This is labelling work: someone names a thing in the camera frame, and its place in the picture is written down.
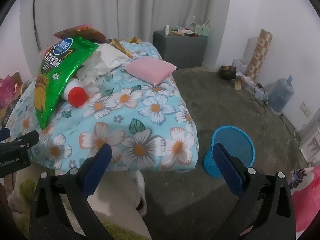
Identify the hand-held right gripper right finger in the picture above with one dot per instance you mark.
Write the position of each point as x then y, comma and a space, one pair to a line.
226, 170

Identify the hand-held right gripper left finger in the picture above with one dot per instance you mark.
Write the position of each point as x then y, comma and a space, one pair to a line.
98, 170

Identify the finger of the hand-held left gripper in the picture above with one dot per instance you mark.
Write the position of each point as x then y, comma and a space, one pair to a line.
4, 133
26, 138

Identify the blue mesh wastebasket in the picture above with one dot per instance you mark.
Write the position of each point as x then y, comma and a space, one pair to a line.
235, 140

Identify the green chip bag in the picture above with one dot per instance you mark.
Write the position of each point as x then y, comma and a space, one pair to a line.
50, 80

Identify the white bottle with red cap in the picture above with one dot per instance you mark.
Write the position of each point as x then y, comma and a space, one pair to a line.
77, 96

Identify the clear plastic wrapper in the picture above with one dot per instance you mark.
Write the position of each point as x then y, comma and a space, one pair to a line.
92, 75

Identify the pink soft pouch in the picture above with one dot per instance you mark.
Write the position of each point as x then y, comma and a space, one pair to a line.
150, 70

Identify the white tissue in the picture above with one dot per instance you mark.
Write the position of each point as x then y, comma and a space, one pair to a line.
112, 53

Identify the pink orange snack packet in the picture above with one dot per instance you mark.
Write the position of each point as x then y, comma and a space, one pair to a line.
82, 31

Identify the brown striped snack wrapper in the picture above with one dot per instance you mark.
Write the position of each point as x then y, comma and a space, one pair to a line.
120, 46

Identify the green shaggy mat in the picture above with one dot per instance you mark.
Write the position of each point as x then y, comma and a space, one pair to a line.
25, 190

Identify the person's white trouser leg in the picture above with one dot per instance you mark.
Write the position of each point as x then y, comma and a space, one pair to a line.
117, 212

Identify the white shoe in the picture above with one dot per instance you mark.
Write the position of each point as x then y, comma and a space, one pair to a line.
141, 192

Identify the brown cardboard piece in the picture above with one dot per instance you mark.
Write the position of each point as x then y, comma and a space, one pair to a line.
15, 78

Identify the blue floral blanket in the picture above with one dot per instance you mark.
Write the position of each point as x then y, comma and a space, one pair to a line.
140, 120

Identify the pink printed blanket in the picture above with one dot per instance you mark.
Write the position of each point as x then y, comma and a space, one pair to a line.
307, 197

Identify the white water dispenser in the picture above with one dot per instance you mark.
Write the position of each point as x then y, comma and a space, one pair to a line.
311, 142

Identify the blue water jug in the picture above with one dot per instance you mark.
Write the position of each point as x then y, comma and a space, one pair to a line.
281, 95

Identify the dark cardboard box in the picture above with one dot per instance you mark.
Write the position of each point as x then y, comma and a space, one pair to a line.
227, 72

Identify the white plastic bag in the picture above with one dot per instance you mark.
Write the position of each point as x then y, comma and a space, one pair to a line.
241, 66

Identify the white board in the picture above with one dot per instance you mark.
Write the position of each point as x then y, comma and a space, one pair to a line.
252, 47

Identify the grey cabinet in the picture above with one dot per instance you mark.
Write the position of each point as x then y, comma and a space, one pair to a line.
180, 52

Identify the yellow orange snack packet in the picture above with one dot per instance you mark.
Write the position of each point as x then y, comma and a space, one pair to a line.
135, 40

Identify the red round lid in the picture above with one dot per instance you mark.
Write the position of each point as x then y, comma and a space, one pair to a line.
193, 35

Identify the green desk organizer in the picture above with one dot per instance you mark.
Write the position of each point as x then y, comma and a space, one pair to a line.
202, 29

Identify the light wooden item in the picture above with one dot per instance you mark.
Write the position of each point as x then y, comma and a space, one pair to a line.
178, 33

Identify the small white bottle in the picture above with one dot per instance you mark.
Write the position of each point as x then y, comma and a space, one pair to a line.
167, 30

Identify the grey curtain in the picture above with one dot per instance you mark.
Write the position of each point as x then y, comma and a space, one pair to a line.
100, 5

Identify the wall socket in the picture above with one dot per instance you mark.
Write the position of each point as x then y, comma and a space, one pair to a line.
305, 109

